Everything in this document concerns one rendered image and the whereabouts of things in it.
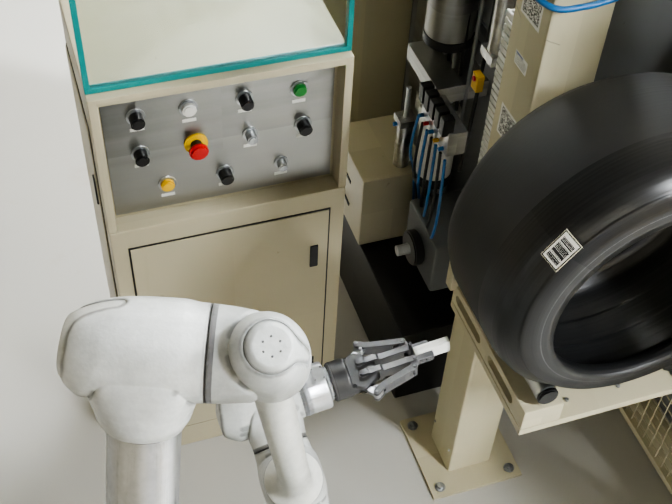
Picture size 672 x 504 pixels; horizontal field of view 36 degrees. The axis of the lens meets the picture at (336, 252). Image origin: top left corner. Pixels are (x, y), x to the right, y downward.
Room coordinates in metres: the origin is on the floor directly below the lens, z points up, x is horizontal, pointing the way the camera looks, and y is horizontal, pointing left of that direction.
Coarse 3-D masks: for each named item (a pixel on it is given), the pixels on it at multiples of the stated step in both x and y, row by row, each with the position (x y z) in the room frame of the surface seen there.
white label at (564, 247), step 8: (568, 232) 1.18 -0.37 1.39; (560, 240) 1.17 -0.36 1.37; (568, 240) 1.17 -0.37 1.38; (576, 240) 1.16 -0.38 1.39; (552, 248) 1.17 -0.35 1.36; (560, 248) 1.16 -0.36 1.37; (568, 248) 1.16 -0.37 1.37; (576, 248) 1.15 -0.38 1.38; (544, 256) 1.16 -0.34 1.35; (552, 256) 1.16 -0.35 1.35; (560, 256) 1.15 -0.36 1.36; (568, 256) 1.15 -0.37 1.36; (552, 264) 1.15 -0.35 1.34; (560, 264) 1.14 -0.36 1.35
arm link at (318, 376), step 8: (312, 368) 1.14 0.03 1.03; (320, 368) 1.14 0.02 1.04; (312, 376) 1.12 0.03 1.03; (320, 376) 1.12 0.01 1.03; (328, 376) 1.13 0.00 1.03; (312, 384) 1.11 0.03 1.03; (320, 384) 1.11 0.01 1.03; (328, 384) 1.11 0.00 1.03; (304, 392) 1.09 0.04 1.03; (312, 392) 1.10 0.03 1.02; (320, 392) 1.10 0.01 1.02; (328, 392) 1.10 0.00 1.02; (304, 400) 1.08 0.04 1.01; (312, 400) 1.09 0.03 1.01; (320, 400) 1.09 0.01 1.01; (328, 400) 1.09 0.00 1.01; (312, 408) 1.08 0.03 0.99; (320, 408) 1.09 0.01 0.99; (328, 408) 1.10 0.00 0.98
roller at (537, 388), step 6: (528, 384) 1.24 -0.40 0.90; (534, 384) 1.23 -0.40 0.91; (540, 384) 1.22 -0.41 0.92; (546, 384) 1.22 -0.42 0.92; (534, 390) 1.22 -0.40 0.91; (540, 390) 1.21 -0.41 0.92; (546, 390) 1.21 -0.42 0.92; (552, 390) 1.21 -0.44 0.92; (540, 396) 1.20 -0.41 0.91; (546, 396) 1.20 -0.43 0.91; (552, 396) 1.21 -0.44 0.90; (540, 402) 1.20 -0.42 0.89; (546, 402) 1.20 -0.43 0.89
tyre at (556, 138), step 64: (512, 128) 1.42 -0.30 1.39; (576, 128) 1.35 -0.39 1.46; (640, 128) 1.33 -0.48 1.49; (512, 192) 1.29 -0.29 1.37; (576, 192) 1.23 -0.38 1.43; (640, 192) 1.21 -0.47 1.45; (512, 256) 1.19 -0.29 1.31; (576, 256) 1.16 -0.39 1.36; (640, 256) 1.52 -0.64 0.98; (512, 320) 1.15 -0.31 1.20; (576, 320) 1.40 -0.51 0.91; (640, 320) 1.39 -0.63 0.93; (576, 384) 1.18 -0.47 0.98
